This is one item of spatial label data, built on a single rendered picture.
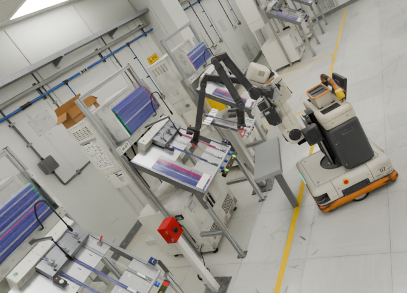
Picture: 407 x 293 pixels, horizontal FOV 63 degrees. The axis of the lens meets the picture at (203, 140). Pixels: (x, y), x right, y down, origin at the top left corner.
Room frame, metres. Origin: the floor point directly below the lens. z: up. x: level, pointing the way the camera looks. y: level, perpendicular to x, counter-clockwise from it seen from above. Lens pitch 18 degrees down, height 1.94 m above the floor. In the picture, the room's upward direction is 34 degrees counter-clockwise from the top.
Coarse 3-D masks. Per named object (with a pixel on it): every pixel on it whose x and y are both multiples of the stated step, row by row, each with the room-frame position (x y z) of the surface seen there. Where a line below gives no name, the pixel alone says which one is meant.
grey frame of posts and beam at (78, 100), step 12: (132, 72) 3.39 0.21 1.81; (84, 108) 2.81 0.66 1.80; (96, 120) 2.83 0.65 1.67; (144, 132) 3.08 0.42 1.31; (108, 144) 2.82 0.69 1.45; (132, 144) 2.91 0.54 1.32; (120, 156) 2.81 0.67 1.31; (132, 168) 2.83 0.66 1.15; (240, 168) 3.10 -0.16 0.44; (252, 180) 3.08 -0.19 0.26; (156, 204) 2.81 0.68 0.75; (168, 216) 2.82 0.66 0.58; (216, 216) 2.52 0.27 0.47; (228, 240) 2.52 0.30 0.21; (240, 252) 2.50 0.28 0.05
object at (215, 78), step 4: (204, 76) 2.85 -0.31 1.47; (208, 76) 2.85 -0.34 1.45; (212, 76) 2.85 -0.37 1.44; (216, 76) 2.85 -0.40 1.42; (232, 76) 2.85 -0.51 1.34; (204, 80) 2.85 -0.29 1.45; (208, 80) 2.85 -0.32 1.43; (212, 80) 2.86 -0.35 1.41; (216, 80) 2.85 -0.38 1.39; (220, 80) 2.84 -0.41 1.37; (232, 80) 2.83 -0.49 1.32; (236, 80) 2.82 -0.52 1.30; (200, 84) 2.86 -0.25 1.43; (240, 84) 2.81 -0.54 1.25
